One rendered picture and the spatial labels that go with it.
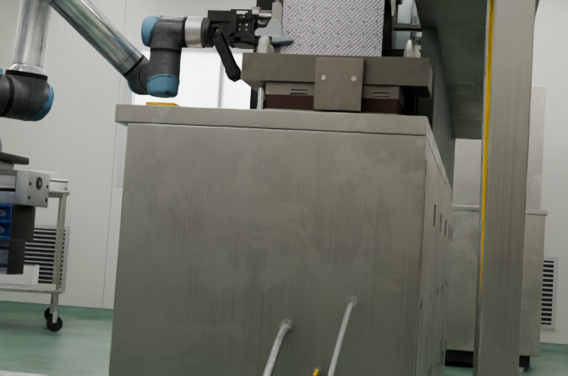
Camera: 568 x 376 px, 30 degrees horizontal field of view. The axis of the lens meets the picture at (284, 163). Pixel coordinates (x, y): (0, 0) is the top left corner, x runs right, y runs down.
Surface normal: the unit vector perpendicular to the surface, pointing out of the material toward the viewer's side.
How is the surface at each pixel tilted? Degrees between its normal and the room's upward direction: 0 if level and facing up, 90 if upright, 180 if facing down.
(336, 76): 90
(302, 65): 90
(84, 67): 90
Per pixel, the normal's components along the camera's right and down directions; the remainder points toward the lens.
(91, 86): -0.18, -0.09
